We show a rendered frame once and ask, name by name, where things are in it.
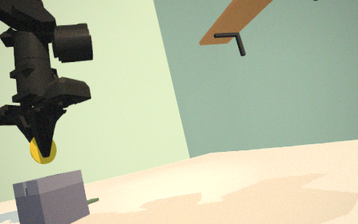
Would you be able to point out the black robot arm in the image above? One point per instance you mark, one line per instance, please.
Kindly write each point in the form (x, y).
(35, 28)

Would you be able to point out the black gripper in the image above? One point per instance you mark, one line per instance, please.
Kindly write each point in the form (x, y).
(40, 101)

